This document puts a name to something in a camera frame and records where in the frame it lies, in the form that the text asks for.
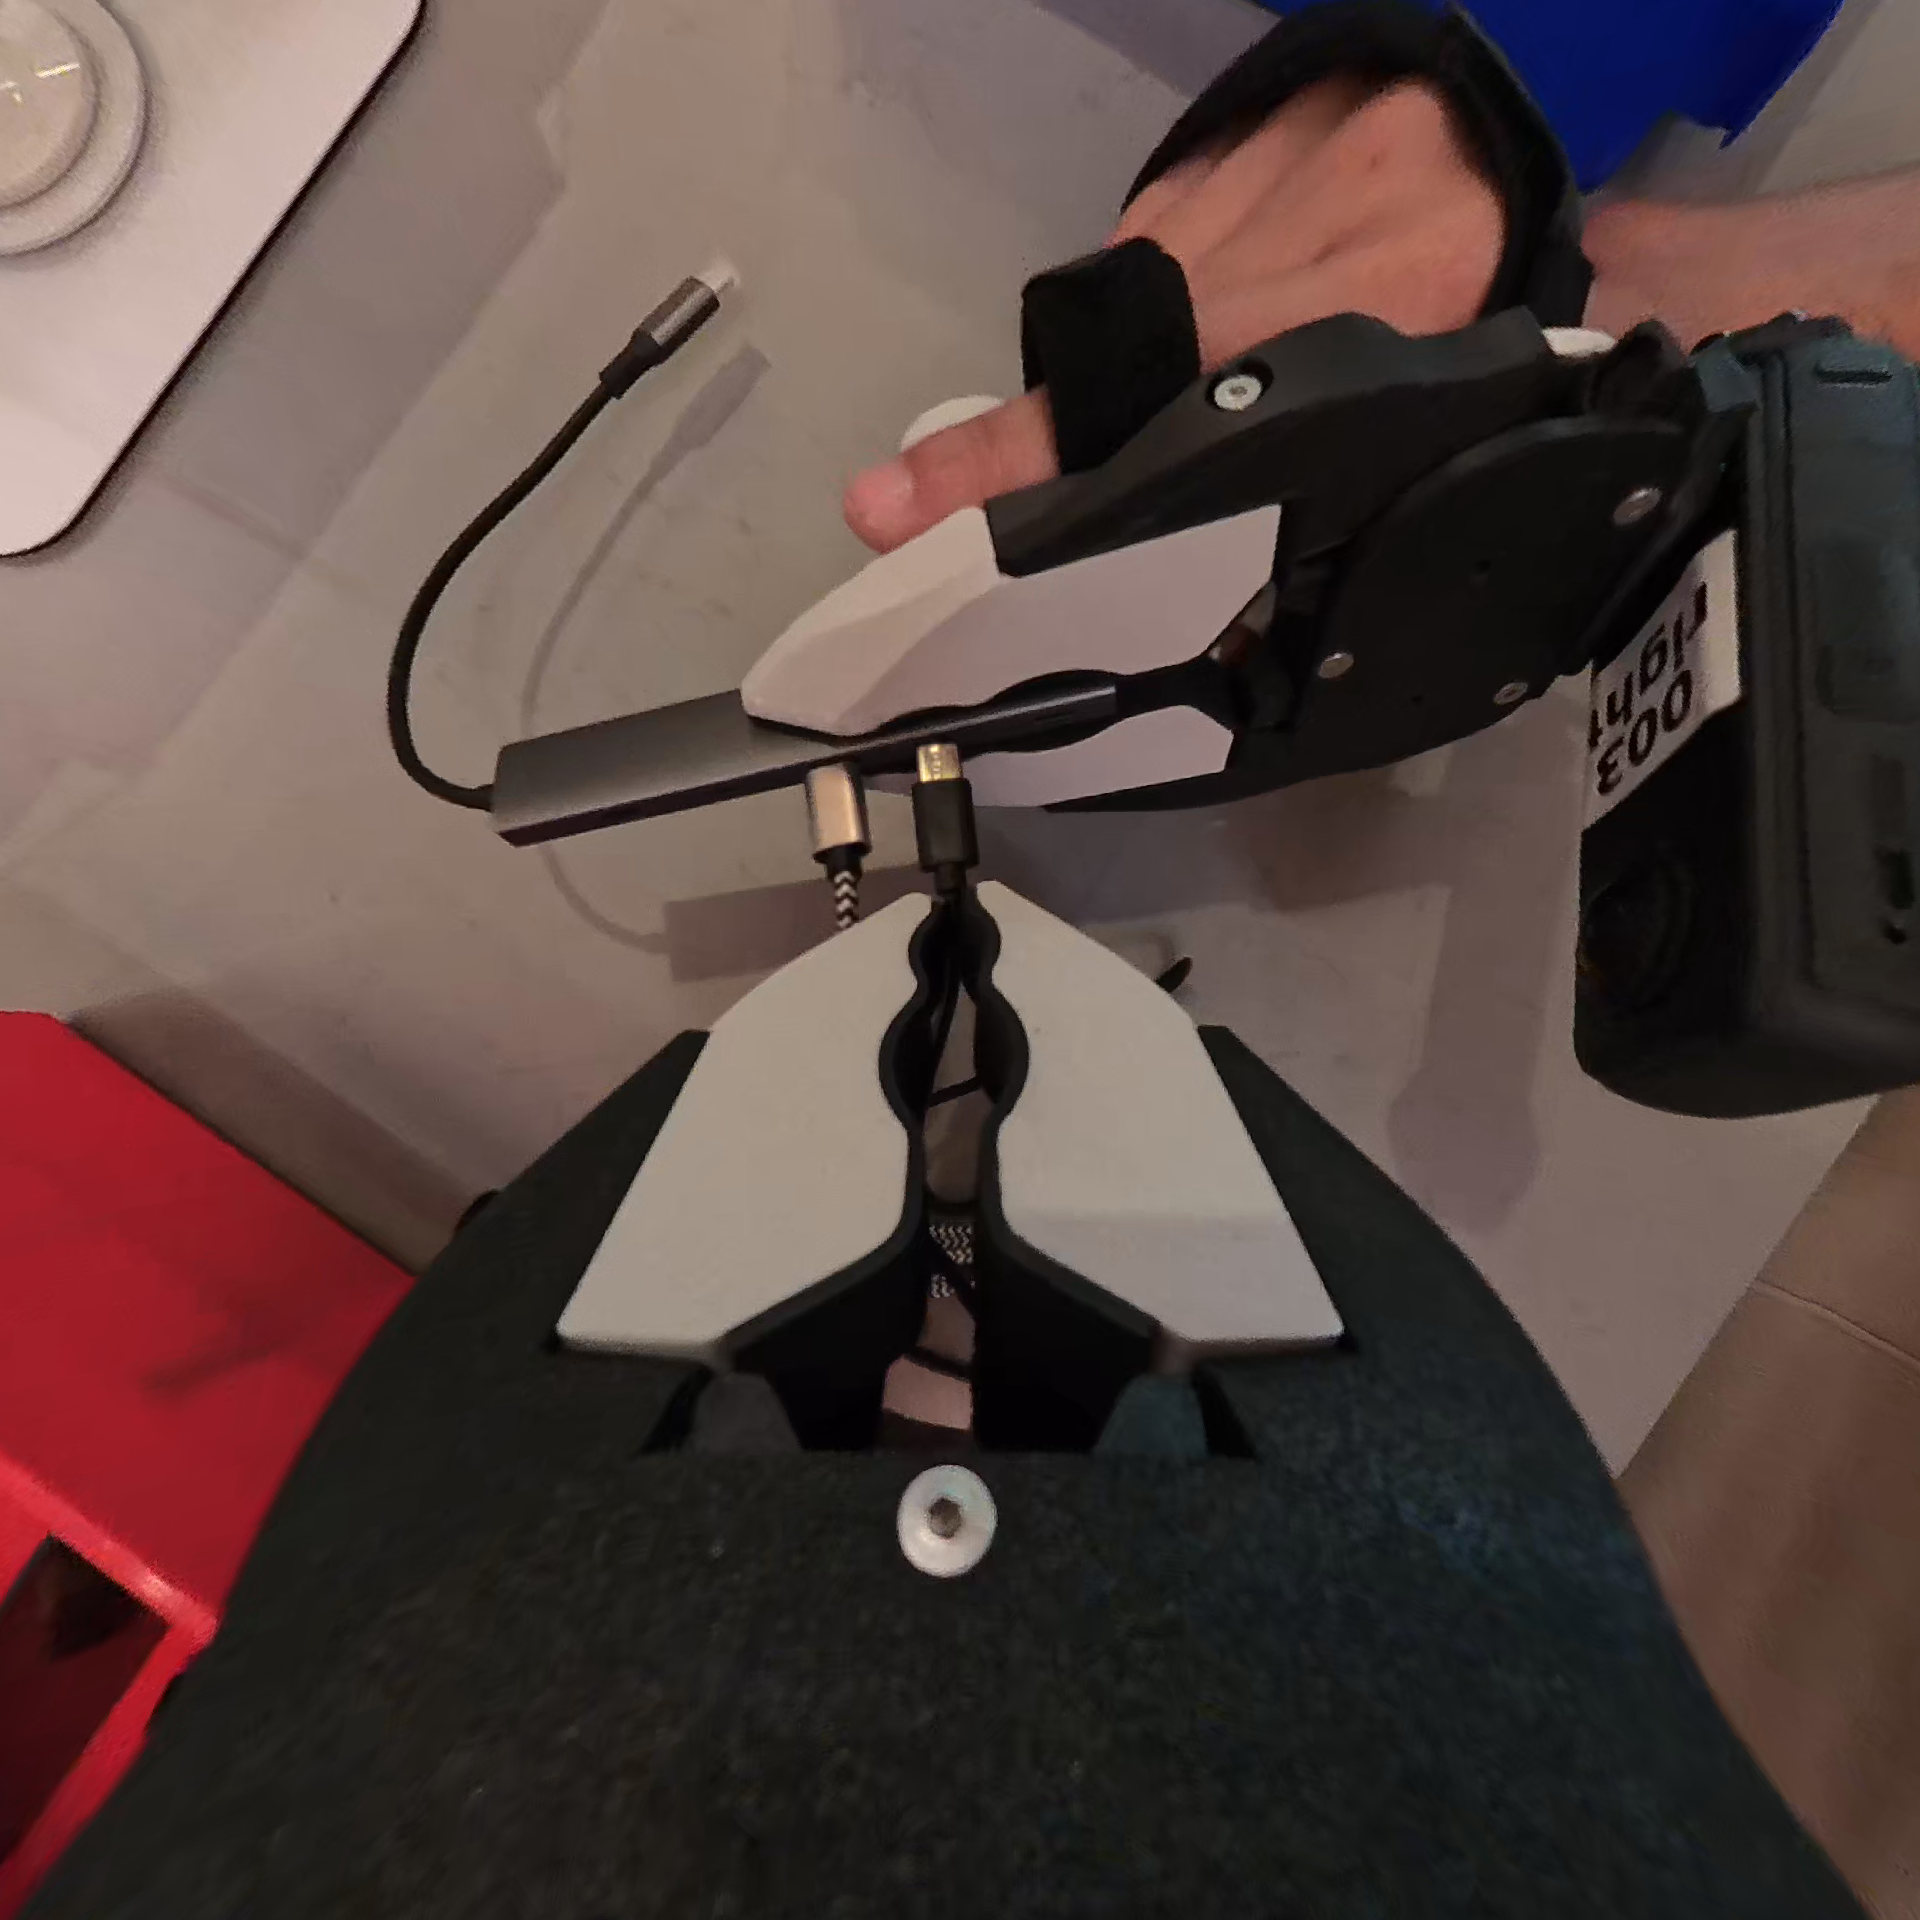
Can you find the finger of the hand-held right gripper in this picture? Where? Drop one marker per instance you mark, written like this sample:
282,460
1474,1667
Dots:
930,631
1110,759

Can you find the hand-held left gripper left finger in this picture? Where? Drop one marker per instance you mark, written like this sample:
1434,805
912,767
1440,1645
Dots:
751,1185

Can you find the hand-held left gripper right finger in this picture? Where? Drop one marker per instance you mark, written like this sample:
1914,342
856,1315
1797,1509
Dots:
1156,1185

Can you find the dark grey usb hub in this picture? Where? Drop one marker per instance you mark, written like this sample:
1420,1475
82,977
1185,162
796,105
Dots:
644,774

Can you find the blue plastic bin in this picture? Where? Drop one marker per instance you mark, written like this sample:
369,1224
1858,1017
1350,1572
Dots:
1679,75

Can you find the red plastic bin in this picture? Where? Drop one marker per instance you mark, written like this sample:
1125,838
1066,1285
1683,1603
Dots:
151,1276

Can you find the person's right forearm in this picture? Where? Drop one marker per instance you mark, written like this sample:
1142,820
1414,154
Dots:
1753,256

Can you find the black bin divider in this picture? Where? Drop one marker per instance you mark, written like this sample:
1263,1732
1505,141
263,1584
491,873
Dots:
59,1613

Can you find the white folding stand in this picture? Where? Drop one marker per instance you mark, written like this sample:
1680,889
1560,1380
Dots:
226,225

